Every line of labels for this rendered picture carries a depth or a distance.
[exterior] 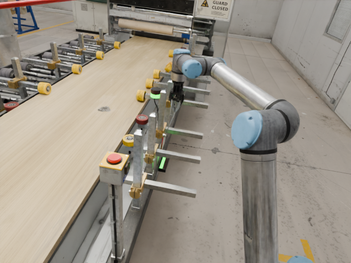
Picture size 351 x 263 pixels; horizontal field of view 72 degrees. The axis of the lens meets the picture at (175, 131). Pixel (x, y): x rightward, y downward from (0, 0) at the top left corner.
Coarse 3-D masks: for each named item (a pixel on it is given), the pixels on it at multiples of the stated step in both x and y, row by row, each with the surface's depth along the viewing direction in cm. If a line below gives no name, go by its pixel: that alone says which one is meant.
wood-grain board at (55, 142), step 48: (144, 48) 304; (48, 96) 169; (96, 96) 177; (0, 144) 121; (48, 144) 125; (96, 144) 129; (0, 192) 96; (48, 192) 99; (0, 240) 80; (48, 240) 82
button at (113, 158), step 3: (114, 153) 73; (117, 153) 73; (108, 156) 72; (111, 156) 72; (114, 156) 72; (117, 156) 72; (120, 156) 72; (108, 159) 71; (111, 159) 70; (114, 159) 71; (117, 159) 71; (120, 159) 71; (111, 162) 70; (114, 162) 70; (117, 162) 71
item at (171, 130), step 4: (144, 128) 159; (156, 128) 158; (172, 128) 158; (176, 128) 159; (168, 132) 158; (172, 132) 158; (176, 132) 157; (180, 132) 157; (184, 132) 156; (188, 132) 157; (192, 132) 157; (196, 132) 158; (188, 136) 157; (192, 136) 157; (196, 136) 156; (200, 136) 156
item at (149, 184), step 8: (128, 176) 118; (128, 184) 118; (144, 184) 116; (152, 184) 116; (160, 184) 116; (168, 184) 117; (168, 192) 116; (176, 192) 115; (184, 192) 114; (192, 192) 114
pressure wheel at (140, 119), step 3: (141, 114) 160; (138, 117) 157; (141, 117) 157; (144, 117) 158; (147, 117) 157; (138, 120) 154; (141, 120) 154; (144, 120) 154; (147, 120) 157; (138, 123) 155; (141, 123) 155; (144, 123) 156; (141, 129) 162
